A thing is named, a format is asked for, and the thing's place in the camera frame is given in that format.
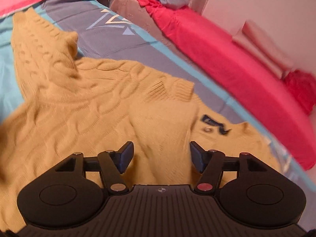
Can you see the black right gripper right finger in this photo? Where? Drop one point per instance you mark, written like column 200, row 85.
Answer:
column 209, row 164

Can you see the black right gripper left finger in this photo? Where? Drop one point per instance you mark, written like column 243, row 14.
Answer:
column 113, row 164

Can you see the tan cable-knit cardigan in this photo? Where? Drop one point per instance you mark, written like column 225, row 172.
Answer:
column 91, row 105

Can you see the red bed sheet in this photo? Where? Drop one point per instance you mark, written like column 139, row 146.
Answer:
column 244, row 77

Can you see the red ruffled cushion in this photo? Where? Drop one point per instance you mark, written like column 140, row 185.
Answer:
column 301, row 85

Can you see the pink folded pillow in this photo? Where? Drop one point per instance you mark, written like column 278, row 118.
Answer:
column 252, row 38

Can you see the blue grey patterned bedspread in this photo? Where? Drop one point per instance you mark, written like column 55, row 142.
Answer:
column 104, row 34

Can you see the grey embossed mattress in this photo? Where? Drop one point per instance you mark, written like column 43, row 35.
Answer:
column 132, row 11

